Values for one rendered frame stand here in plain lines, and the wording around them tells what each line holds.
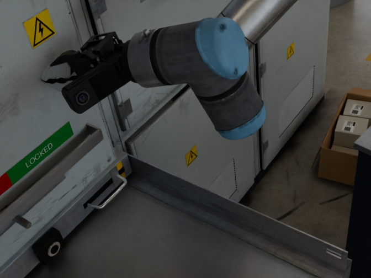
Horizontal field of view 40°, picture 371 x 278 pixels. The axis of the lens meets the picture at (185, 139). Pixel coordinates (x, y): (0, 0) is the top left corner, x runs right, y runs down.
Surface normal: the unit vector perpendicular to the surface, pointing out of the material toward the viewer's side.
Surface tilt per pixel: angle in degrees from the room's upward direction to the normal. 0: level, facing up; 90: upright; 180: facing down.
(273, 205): 0
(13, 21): 90
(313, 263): 0
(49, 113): 90
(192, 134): 90
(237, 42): 70
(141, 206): 0
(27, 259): 90
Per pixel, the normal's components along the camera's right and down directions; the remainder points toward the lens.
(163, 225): -0.13, -0.74
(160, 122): 0.80, 0.32
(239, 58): 0.82, -0.10
